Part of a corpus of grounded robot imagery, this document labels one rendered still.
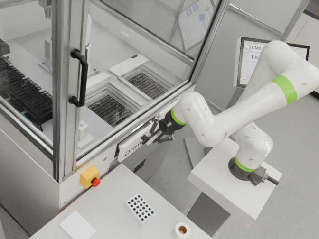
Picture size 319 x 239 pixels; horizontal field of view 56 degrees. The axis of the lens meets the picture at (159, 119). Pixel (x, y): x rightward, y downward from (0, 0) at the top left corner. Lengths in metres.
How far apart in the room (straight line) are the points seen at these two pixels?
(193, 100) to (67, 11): 0.60
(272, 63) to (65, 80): 0.84
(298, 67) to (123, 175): 0.91
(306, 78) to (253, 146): 0.40
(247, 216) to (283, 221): 1.25
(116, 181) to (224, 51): 1.90
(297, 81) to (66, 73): 0.83
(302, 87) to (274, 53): 0.19
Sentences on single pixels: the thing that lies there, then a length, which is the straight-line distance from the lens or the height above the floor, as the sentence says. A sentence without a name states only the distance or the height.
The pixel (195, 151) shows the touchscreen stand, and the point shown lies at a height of 0.04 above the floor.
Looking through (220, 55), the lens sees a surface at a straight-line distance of 3.03.
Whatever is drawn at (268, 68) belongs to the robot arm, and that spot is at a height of 1.38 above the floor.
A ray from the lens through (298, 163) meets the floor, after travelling 3.27.
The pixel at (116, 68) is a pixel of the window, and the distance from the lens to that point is 1.04.
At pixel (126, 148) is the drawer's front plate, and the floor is 0.91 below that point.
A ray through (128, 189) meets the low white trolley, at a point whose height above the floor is 0.76.
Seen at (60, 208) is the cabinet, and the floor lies 0.74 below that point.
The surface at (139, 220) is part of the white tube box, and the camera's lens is 1.36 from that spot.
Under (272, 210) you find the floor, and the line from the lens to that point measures 2.76.
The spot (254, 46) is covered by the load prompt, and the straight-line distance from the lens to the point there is 2.02.
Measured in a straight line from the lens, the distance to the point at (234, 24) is 2.89.
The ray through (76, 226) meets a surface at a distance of 1.34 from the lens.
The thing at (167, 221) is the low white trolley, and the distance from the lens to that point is 1.43.
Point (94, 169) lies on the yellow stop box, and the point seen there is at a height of 0.91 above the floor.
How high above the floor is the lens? 2.00
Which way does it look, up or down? 43 degrees down
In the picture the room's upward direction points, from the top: 19 degrees clockwise
